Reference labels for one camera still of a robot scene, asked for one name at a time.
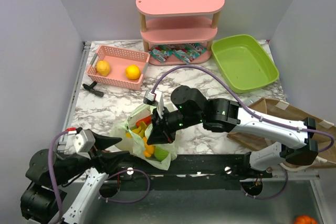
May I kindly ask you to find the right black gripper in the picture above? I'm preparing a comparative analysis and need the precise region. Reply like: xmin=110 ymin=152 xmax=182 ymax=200
xmin=146 ymin=106 xmax=203 ymax=145

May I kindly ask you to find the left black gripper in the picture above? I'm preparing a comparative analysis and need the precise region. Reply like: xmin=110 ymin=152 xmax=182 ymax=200
xmin=53 ymin=130 xmax=130 ymax=186

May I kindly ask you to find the yellow bell pepper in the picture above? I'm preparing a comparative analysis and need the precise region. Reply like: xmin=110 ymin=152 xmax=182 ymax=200
xmin=142 ymin=137 xmax=155 ymax=158

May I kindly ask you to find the orange carrot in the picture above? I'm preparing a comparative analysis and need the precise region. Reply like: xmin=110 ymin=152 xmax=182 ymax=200
xmin=136 ymin=115 xmax=151 ymax=127

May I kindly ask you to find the avocado print plastic bag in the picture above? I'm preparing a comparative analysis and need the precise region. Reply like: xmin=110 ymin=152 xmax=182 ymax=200
xmin=110 ymin=104 xmax=181 ymax=170

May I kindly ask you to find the yellow banana bunch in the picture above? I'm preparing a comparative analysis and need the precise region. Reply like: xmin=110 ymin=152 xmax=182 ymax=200
xmin=132 ymin=124 xmax=148 ymax=138

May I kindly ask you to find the green cabbage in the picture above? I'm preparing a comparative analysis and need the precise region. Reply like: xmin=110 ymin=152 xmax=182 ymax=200
xmin=154 ymin=147 xmax=170 ymax=162

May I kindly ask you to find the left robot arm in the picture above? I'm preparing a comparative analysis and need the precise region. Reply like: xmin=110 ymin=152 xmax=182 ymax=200
xmin=20 ymin=127 xmax=130 ymax=223

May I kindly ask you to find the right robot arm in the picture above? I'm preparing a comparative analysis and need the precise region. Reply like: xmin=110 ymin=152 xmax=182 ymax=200
xmin=111 ymin=86 xmax=318 ymax=178

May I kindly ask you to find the brown paper bag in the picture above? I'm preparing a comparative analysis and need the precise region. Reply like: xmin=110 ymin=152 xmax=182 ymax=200
xmin=227 ymin=98 xmax=335 ymax=168

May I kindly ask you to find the orange fruit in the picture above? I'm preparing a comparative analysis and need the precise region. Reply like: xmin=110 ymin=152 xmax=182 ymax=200
xmin=125 ymin=65 xmax=141 ymax=80

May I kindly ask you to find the cherry mint candy packet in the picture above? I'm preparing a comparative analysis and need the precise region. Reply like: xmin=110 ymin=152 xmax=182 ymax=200
xmin=149 ymin=45 xmax=173 ymax=63

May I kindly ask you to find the yellow lemon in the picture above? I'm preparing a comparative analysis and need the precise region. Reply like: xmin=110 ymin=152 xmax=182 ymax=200
xmin=96 ymin=60 xmax=111 ymax=77

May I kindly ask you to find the pink perforated basket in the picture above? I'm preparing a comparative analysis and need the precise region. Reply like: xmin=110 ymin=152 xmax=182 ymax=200
xmin=86 ymin=45 xmax=150 ymax=90

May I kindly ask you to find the green plastic tray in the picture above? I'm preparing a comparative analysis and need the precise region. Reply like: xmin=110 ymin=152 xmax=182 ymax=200
xmin=212 ymin=34 xmax=279 ymax=93

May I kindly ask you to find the pink three-tier shelf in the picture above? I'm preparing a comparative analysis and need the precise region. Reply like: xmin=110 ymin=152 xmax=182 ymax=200
xmin=135 ymin=0 xmax=225 ymax=64

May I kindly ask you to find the orange pumpkin toy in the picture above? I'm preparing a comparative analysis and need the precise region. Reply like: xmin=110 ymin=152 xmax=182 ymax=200
xmin=294 ymin=215 xmax=318 ymax=224

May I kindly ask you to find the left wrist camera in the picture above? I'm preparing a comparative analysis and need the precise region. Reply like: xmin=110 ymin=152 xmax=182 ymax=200
xmin=64 ymin=129 xmax=95 ymax=159

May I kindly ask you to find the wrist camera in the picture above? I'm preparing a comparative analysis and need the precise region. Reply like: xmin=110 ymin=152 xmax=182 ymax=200
xmin=143 ymin=90 xmax=164 ymax=119
xmin=64 ymin=129 xmax=95 ymax=159

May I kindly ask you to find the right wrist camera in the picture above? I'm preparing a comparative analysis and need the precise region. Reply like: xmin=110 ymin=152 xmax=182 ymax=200
xmin=143 ymin=90 xmax=164 ymax=119

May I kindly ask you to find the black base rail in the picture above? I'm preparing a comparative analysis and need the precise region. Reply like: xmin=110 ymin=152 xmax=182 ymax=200
xmin=114 ymin=154 xmax=272 ymax=191

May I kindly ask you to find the black T-handle tool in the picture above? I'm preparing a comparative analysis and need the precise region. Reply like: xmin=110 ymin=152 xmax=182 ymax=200
xmin=82 ymin=81 xmax=104 ymax=98

